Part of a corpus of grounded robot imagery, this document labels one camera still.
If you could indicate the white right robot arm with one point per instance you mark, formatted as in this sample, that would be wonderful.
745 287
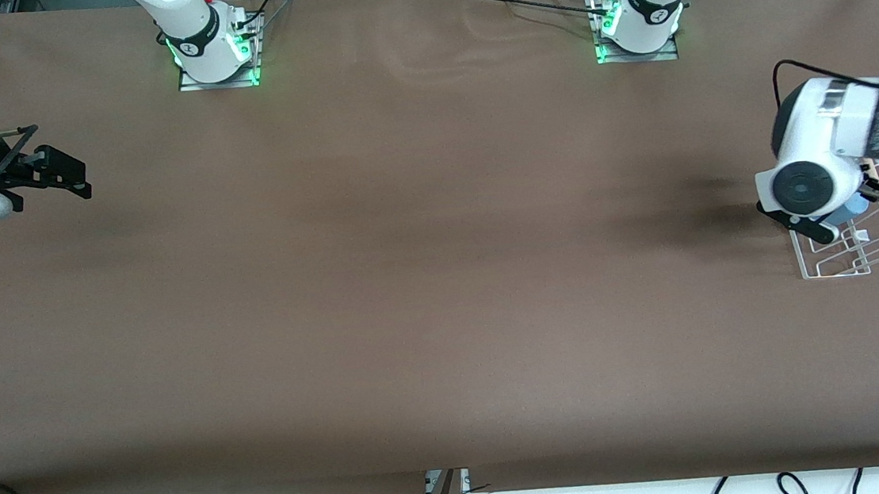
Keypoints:
185 22

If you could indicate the brown table cover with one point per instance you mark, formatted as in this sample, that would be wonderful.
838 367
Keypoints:
446 318

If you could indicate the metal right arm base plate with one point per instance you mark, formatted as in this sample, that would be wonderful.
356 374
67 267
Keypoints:
191 86

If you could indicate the metal table edge bracket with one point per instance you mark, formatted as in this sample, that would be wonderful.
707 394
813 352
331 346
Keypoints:
465 479

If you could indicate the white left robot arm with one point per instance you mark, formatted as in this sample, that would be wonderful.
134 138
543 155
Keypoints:
834 117

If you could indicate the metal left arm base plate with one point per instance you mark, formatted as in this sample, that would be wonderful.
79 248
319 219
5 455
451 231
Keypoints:
665 54

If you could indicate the blue plastic cup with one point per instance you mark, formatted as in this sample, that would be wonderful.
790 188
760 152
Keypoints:
854 208

